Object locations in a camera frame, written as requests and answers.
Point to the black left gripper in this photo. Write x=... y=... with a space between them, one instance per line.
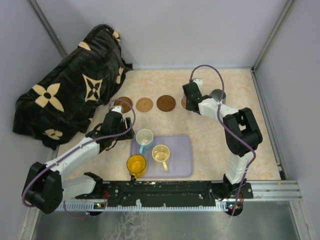
x=131 y=135

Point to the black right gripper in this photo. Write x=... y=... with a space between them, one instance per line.
x=187 y=106

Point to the light woven coaster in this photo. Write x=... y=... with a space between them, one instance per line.
x=183 y=103

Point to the brown wooden coaster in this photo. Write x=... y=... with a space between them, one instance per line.
x=125 y=102

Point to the grey-green mug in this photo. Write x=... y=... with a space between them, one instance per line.
x=219 y=96

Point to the dark brown round coaster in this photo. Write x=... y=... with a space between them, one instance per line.
x=166 y=103

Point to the white and blue mug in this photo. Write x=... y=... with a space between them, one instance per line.
x=145 y=140

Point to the light wooden coaster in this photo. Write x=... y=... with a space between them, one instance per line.
x=144 y=104

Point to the yellow mug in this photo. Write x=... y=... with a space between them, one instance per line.
x=137 y=166

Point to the cream mug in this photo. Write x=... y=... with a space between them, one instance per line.
x=161 y=155

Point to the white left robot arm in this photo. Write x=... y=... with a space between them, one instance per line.
x=47 y=186

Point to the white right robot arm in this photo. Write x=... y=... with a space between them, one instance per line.
x=242 y=133

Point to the black floral blanket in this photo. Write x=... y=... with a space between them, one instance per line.
x=64 y=102

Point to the lavender plastic tray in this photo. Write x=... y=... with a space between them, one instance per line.
x=180 y=163

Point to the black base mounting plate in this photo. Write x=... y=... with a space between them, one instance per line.
x=193 y=193

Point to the grey aluminium frame rail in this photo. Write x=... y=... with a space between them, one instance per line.
x=273 y=34

